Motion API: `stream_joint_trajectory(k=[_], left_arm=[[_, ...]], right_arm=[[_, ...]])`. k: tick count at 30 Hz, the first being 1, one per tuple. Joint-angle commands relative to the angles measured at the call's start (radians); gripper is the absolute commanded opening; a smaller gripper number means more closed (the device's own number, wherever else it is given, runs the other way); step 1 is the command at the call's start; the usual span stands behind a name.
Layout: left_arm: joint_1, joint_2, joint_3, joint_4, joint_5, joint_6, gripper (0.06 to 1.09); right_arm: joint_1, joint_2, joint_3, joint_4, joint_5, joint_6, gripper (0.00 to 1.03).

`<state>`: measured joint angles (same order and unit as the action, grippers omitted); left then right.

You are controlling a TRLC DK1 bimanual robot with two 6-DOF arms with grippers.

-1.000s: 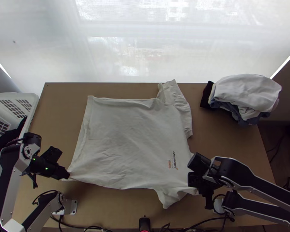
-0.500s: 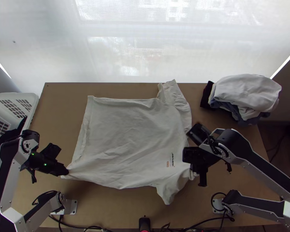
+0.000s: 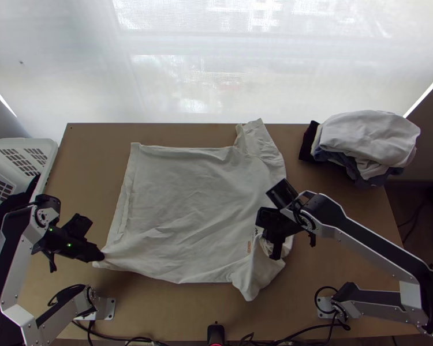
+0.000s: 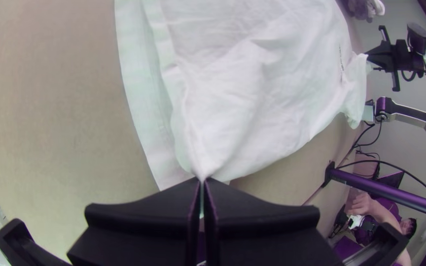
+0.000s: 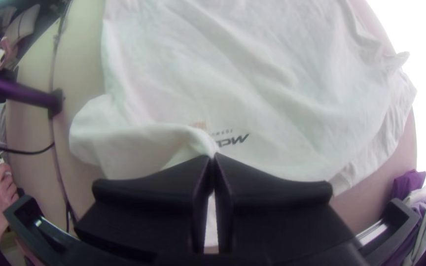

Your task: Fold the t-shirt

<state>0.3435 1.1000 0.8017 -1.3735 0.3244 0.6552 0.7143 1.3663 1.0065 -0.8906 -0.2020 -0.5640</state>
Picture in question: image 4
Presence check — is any pile of folded clothes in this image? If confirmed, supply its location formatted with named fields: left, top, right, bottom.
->
left=348, top=0, right=386, bottom=23

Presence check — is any white t-shirt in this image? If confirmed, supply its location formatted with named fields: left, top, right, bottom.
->
left=114, top=0, right=370, bottom=191

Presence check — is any black cable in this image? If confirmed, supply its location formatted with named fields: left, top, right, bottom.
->
left=350, top=121, right=384, bottom=160
left=400, top=68, right=419, bottom=83
left=337, top=159, right=426, bottom=206

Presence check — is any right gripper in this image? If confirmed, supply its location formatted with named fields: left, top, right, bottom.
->
left=366, top=25, right=409, bottom=92

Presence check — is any black camera stand pole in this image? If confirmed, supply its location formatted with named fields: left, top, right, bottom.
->
left=322, top=161, right=426, bottom=219

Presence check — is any person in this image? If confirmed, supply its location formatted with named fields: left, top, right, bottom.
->
left=346, top=192, right=419, bottom=266

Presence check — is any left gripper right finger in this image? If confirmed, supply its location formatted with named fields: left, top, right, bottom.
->
left=202, top=177, right=344, bottom=266

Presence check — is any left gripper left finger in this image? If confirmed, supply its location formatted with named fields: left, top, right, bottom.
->
left=67, top=177, right=202, bottom=266

